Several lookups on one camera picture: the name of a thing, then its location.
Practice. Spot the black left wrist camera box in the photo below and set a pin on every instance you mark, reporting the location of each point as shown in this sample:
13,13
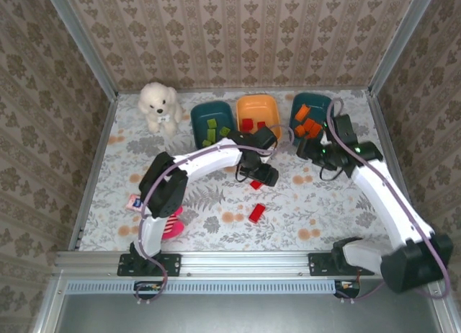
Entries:
264,175

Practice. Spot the teal plastic bin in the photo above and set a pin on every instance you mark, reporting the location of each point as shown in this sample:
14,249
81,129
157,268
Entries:
317,106
200,120

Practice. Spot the orange plastic bin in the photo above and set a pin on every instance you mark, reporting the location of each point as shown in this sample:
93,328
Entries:
255,107

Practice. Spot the large red lego brick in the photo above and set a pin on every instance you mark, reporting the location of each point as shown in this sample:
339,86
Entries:
257,213

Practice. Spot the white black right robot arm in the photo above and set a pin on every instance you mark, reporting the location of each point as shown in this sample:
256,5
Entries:
389,203

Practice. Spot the small connector board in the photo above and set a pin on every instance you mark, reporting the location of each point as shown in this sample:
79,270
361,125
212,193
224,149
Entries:
149,286
347,285

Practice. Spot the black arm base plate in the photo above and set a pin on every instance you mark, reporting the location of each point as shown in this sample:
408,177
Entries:
318,264
169,264

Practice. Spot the grey metal panel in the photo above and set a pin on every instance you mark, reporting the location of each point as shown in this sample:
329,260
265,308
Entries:
252,315

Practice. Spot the long green lego brick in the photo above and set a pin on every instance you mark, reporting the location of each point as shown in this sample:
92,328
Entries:
211,134

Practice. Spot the aluminium frame post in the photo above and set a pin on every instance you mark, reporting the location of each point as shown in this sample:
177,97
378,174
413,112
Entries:
399,41
85,44

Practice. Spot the aluminium side rail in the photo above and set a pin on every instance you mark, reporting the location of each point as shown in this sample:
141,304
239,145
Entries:
381,124
109,116

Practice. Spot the pink plush doll with glasses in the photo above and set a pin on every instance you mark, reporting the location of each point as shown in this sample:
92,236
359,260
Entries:
174,228

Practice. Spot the aluminium base beam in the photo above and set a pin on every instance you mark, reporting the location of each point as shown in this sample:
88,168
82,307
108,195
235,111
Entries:
245,262

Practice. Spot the small pink blue card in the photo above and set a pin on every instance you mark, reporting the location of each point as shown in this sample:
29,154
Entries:
135,202

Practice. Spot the white plush dog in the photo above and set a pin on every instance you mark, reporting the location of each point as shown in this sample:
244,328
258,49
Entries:
158,106

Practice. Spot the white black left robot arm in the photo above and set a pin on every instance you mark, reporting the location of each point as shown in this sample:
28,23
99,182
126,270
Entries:
205,160

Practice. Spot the floral fern tablecloth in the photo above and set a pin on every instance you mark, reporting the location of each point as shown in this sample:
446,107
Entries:
306,210

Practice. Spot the small green lego brick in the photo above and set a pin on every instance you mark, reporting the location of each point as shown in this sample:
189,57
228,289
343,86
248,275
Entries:
206,142

